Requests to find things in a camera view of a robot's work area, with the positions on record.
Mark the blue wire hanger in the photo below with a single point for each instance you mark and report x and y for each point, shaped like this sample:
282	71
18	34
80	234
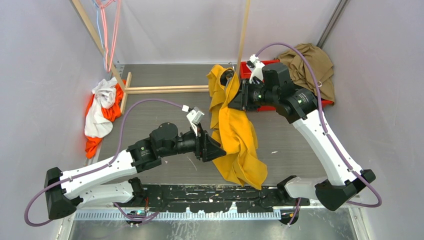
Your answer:
99	15

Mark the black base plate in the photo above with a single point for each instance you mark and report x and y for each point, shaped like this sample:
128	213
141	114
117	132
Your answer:
174	198

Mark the aluminium rail frame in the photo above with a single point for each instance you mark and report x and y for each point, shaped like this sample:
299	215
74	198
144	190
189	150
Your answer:
308	220

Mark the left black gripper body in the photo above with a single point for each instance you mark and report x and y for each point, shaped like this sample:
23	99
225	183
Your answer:
190	143

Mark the white cloth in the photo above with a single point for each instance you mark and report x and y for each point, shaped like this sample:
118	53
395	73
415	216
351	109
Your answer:
104	97

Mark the wooden clothes rack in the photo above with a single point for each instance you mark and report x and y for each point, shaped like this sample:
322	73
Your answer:
127	90

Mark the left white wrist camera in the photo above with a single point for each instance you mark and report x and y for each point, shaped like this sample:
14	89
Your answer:
194	117

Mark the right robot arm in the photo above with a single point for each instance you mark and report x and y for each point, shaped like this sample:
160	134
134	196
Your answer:
271	85

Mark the yellow pleated skirt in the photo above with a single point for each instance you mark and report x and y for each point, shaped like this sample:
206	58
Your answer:
235	132

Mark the tan brown garment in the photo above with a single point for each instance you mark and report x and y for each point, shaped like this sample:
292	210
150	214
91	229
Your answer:
320	64

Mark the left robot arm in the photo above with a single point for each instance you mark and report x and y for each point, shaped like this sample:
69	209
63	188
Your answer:
73	188

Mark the pink wire hanger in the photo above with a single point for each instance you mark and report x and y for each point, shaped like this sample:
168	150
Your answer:
110	39

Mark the orange cloth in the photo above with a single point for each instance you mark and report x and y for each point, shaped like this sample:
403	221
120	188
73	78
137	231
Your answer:
92	143

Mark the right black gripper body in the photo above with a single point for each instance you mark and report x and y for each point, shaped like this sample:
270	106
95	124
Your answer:
259	95

